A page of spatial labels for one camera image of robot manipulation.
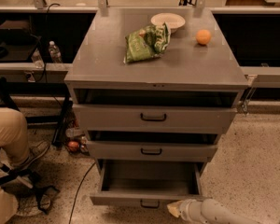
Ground grey drawer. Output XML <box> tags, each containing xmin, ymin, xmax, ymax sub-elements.
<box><xmin>87</xmin><ymin>141</ymin><xmax>217</xmax><ymax>162</ymax></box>
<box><xmin>91</xmin><ymin>160</ymin><xmax>203</xmax><ymax>209</ymax></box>
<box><xmin>73</xmin><ymin>105</ymin><xmax>236</xmax><ymax>134</ymax></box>

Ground clear water bottle right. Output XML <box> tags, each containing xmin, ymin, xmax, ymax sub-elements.
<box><xmin>49</xmin><ymin>41</ymin><xmax>63</xmax><ymax>63</ymax></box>

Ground grey sneaker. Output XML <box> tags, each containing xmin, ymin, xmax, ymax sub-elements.
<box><xmin>20</xmin><ymin>141</ymin><xmax>50</xmax><ymax>169</ymax></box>

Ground black table leg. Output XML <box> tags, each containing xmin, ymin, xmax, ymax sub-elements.
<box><xmin>51</xmin><ymin>94</ymin><xmax>73</xmax><ymax>147</ymax></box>

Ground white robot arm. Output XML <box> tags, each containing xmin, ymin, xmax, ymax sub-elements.
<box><xmin>167</xmin><ymin>199</ymin><xmax>261</xmax><ymax>224</ymax></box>

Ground grey top drawer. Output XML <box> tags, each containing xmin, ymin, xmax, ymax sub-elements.
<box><xmin>73</xmin><ymin>105</ymin><xmax>236</xmax><ymax>134</ymax></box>

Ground black floor cable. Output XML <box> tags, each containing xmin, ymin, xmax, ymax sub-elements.
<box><xmin>68</xmin><ymin>161</ymin><xmax>97</xmax><ymax>224</ymax></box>

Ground grey middle drawer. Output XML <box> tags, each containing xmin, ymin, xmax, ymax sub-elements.
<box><xmin>87</xmin><ymin>141</ymin><xmax>217</xmax><ymax>162</ymax></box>

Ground clear water bottle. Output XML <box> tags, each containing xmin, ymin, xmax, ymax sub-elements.
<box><xmin>32</xmin><ymin>49</ymin><xmax>45</xmax><ymax>69</ymax></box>
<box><xmin>49</xmin><ymin>41</ymin><xmax>63</xmax><ymax>63</ymax></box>

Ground black hanging cable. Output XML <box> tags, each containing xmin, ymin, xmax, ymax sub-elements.
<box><xmin>34</xmin><ymin>2</ymin><xmax>62</xmax><ymax>82</ymax></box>

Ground white bowl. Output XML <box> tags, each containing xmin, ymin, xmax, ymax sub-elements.
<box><xmin>150</xmin><ymin>13</ymin><xmax>186</xmax><ymax>33</ymax></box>

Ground grey bottom drawer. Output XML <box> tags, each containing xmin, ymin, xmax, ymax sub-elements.
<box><xmin>91</xmin><ymin>160</ymin><xmax>203</xmax><ymax>209</ymax></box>

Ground person's leg beige trousers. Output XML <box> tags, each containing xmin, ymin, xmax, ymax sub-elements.
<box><xmin>0</xmin><ymin>107</ymin><xmax>30</xmax><ymax>167</ymax></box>

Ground orange fruit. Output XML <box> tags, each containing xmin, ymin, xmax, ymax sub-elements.
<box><xmin>196</xmin><ymin>30</ymin><xmax>212</xmax><ymax>46</ymax></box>

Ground green chip bag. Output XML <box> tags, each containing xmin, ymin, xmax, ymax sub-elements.
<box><xmin>124</xmin><ymin>22</ymin><xmax>171</xmax><ymax>63</ymax></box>

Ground grey drawer cabinet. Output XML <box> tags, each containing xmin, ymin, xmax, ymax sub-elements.
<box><xmin>64</xmin><ymin>7</ymin><xmax>250</xmax><ymax>175</ymax></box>

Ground red apple on floor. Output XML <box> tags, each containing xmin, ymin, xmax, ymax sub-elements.
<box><xmin>67</xmin><ymin>141</ymin><xmax>79</xmax><ymax>152</ymax></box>

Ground clear water bottle left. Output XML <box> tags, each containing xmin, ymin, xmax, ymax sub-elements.
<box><xmin>32</xmin><ymin>49</ymin><xmax>45</xmax><ymax>69</ymax></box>

